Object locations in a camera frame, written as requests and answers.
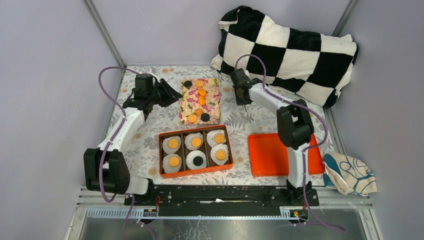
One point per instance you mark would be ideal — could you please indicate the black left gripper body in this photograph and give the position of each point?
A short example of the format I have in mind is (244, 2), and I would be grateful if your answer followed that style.
(161, 94)

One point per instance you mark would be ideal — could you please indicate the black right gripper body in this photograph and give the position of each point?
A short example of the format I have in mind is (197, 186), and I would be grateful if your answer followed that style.
(240, 101)

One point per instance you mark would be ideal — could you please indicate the floral cookie tray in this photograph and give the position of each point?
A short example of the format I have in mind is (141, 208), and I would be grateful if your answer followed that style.
(189, 101)

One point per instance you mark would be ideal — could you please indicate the round dotted yellow biscuit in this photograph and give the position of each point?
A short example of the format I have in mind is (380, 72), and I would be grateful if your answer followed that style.
(196, 142)
(199, 83)
(219, 138)
(174, 161)
(221, 155)
(173, 143)
(192, 118)

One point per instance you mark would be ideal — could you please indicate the orange box lid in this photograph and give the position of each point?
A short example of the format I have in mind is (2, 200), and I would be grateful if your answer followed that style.
(269, 157)

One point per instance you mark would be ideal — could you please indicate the black sandwich cookie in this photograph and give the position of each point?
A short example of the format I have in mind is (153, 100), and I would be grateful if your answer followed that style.
(198, 161)
(205, 117)
(187, 84)

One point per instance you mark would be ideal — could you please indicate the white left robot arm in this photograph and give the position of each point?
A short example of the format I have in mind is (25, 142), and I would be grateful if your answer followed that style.
(105, 168)

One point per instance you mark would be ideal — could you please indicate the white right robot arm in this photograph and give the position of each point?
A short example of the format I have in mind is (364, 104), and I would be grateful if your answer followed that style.
(294, 126)

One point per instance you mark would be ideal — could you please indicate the orange fish cookie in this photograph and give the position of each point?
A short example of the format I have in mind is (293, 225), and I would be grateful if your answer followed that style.
(202, 100)
(202, 93)

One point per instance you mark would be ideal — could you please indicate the swirl yellow cookie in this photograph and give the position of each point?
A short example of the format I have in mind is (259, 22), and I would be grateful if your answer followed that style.
(199, 111)

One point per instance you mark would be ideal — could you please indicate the floral table mat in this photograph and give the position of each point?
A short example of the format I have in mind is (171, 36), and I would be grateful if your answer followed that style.
(142, 153)

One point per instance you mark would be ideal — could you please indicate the orange cookie box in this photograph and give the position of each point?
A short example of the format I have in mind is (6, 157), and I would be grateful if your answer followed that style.
(183, 152)

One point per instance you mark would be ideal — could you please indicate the checkered black white pillow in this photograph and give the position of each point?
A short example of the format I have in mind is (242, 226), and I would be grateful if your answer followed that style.
(310, 64)

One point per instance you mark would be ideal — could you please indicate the teal cream cloth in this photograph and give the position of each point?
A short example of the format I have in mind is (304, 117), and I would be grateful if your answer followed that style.
(348, 175)

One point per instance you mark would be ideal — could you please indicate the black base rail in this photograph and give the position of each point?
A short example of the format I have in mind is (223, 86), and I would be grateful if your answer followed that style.
(223, 201)

